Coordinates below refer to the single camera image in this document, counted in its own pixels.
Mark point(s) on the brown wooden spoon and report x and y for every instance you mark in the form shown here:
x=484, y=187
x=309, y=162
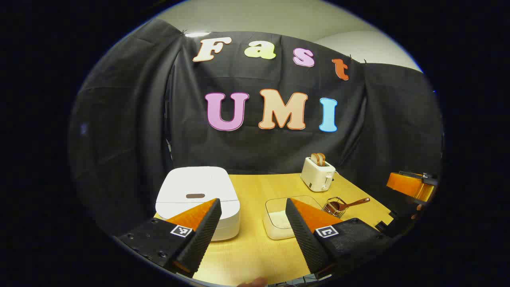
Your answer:
x=350, y=204

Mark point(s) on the white rice cooker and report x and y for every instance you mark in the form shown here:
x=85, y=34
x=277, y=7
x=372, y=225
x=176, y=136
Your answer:
x=191, y=183

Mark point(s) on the clear plastic container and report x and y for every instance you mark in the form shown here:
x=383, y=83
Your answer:
x=275, y=233

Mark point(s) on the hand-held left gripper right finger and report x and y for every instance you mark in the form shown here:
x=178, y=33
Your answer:
x=305, y=235

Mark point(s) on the toasted bread slice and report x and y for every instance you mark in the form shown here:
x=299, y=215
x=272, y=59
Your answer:
x=322, y=158
x=314, y=159

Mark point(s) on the white toaster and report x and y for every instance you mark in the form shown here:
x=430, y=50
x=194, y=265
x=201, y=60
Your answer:
x=316, y=177

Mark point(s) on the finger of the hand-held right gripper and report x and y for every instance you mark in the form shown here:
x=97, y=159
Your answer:
x=410, y=187

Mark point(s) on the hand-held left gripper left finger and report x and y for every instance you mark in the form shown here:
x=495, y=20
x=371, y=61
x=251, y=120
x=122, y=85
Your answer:
x=201, y=239

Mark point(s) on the black backdrop cloth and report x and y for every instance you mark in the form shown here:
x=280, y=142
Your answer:
x=139, y=119

